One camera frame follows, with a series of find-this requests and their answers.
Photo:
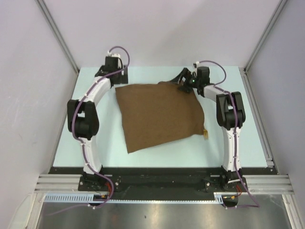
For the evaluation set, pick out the wrist white camera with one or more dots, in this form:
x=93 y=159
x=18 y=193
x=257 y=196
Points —
x=113 y=53
x=195 y=66

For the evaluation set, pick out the aluminium frame rail front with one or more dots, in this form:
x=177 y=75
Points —
x=257 y=184

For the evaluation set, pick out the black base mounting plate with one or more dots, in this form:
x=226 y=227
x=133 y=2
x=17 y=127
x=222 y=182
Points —
x=159 y=184

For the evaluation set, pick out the white slotted cable duct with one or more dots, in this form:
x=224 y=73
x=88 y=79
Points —
x=71 y=197

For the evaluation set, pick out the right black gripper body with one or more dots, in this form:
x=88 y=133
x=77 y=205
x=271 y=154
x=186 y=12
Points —
x=195 y=81

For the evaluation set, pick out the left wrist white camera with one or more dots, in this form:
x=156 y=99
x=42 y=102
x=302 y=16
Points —
x=113 y=53

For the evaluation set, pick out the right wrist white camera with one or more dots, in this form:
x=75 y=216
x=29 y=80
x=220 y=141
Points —
x=195 y=66

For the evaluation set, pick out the gold fork dark handle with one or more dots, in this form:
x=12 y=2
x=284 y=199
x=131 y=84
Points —
x=205 y=134

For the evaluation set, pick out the brown cloth napkin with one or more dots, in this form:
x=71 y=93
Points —
x=155 y=114

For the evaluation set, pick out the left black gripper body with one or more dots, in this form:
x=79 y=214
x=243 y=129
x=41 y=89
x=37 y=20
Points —
x=122 y=78

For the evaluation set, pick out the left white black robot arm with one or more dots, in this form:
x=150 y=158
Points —
x=83 y=121

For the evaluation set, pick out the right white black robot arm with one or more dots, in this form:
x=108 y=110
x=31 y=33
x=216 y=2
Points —
x=230 y=115

